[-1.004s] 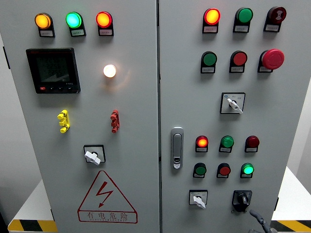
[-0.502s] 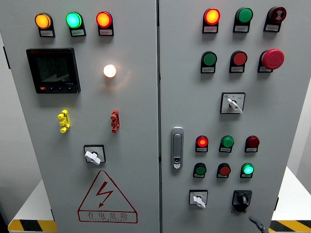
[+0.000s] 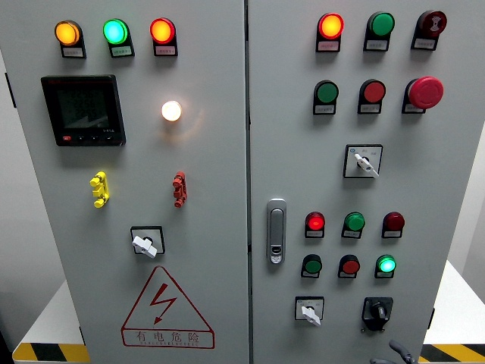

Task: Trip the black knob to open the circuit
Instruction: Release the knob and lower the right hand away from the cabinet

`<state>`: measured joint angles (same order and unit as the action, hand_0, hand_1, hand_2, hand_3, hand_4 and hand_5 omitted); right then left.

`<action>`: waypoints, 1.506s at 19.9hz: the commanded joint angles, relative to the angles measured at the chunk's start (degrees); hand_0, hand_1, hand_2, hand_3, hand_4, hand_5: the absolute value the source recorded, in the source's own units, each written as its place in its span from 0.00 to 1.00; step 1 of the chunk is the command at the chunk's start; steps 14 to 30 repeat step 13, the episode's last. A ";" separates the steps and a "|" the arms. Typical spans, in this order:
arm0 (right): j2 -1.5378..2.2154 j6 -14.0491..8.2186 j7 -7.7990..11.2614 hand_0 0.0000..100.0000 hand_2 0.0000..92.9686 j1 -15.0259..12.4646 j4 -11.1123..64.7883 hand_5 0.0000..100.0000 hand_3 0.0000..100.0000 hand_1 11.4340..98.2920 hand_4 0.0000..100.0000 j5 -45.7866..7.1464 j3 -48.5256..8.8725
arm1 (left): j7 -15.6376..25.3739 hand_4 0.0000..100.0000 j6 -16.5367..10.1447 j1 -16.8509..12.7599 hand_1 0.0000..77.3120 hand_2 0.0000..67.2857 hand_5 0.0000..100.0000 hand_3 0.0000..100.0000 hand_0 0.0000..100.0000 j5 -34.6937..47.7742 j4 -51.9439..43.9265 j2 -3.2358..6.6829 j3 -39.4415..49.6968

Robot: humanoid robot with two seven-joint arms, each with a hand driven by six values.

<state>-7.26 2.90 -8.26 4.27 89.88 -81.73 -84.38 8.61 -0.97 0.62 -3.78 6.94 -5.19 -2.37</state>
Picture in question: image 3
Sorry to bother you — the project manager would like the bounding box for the black display meter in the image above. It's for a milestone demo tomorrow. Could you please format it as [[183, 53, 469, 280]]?
[[40, 74, 127, 147]]

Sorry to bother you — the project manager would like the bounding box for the large red stop button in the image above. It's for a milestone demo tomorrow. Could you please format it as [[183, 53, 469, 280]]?
[[407, 76, 445, 110]]

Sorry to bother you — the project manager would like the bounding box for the dark red buzzer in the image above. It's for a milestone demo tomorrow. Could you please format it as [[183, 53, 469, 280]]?
[[417, 10, 448, 39]]

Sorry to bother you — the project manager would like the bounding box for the small red indicator lamp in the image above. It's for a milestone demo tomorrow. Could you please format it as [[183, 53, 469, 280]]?
[[305, 211, 327, 231], [383, 211, 406, 231]]

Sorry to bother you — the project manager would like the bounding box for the small green push button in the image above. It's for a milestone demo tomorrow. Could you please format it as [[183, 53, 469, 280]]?
[[302, 253, 324, 275]]

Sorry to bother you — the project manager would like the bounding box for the small red handle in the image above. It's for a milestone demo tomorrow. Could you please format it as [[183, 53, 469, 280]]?
[[172, 171, 187, 209]]

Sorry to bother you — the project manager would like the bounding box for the large red indicator lamp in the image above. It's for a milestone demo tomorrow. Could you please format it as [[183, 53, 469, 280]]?
[[149, 17, 177, 46], [318, 12, 346, 40]]

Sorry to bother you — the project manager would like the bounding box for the turn switch slim white handle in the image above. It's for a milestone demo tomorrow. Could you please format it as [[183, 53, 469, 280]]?
[[343, 143, 383, 180]]

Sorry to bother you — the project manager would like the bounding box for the red warning triangle sticker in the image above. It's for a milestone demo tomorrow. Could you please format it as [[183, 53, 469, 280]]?
[[120, 265, 216, 350]]

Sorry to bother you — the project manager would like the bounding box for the large green indicator lamp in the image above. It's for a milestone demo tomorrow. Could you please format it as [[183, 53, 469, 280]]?
[[102, 18, 130, 46]]

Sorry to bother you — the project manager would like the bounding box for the large red push button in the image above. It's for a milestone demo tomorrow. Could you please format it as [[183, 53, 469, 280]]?
[[359, 79, 387, 105]]

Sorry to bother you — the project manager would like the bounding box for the small yellow handle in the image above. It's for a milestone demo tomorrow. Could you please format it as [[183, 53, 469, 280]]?
[[89, 171, 111, 209]]

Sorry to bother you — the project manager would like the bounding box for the small red push button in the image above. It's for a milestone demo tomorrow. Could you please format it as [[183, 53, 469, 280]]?
[[338, 254, 361, 275]]

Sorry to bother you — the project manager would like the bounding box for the large green push button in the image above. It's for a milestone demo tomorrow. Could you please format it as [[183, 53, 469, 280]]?
[[314, 80, 340, 105], [366, 11, 396, 38]]

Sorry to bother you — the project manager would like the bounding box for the turn switch black knob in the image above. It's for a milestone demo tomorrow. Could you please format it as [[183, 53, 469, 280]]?
[[361, 297, 394, 334]]

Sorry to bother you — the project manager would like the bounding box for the white indicator lamp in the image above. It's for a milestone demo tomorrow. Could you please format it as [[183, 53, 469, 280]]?
[[161, 100, 183, 123]]

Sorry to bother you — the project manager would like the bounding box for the black yellow striped tape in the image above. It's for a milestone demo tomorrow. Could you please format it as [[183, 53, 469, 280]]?
[[418, 344, 485, 364], [11, 343, 91, 364]]

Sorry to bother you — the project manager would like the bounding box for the silver door lock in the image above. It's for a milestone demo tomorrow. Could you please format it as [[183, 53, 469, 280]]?
[[265, 198, 288, 265]]

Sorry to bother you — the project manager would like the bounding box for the large yellow indicator lamp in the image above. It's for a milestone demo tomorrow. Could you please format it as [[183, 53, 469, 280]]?
[[54, 20, 83, 47]]

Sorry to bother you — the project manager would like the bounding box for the small green indicator lamp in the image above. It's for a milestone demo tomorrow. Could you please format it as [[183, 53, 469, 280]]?
[[343, 212, 366, 232], [375, 254, 397, 274]]

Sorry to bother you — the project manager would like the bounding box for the pale grey cabinet door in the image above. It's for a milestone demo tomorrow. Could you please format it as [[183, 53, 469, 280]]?
[[0, 0, 251, 364]]

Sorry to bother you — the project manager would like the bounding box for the turn switch broad white handle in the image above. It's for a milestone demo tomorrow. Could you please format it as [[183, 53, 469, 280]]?
[[130, 225, 166, 260], [294, 296, 325, 327]]

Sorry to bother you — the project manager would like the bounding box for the pale grey door with lock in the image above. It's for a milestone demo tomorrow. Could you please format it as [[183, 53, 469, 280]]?
[[248, 0, 485, 364]]

